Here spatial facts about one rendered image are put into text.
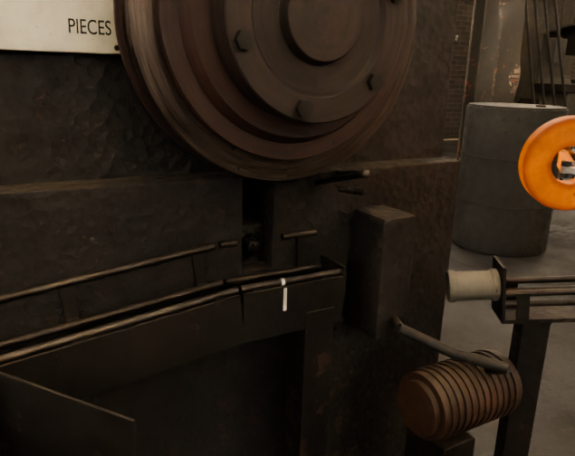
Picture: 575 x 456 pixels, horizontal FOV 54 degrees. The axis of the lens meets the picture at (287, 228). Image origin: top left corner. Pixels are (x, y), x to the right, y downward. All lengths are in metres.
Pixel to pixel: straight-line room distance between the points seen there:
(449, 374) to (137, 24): 0.76
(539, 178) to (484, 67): 4.26
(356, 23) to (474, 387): 0.65
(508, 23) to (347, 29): 4.33
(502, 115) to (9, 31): 2.93
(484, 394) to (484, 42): 4.41
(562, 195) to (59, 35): 0.83
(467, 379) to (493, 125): 2.54
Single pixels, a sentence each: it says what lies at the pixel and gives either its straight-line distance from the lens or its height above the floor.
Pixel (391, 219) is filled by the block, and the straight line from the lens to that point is 1.01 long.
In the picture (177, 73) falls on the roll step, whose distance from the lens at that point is 0.77.
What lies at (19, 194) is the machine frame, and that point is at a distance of 0.86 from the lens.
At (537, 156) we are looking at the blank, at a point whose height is 0.92.
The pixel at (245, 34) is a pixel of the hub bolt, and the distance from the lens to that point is 0.72.
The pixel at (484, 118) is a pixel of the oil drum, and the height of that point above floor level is 0.80.
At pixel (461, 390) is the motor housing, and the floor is 0.52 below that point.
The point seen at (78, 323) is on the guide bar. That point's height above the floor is 0.68.
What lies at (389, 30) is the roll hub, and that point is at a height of 1.10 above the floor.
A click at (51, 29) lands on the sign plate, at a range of 0.89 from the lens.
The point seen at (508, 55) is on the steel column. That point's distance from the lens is 5.12.
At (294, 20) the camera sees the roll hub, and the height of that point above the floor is 1.11.
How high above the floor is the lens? 1.05
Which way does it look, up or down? 16 degrees down
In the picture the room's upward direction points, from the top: 2 degrees clockwise
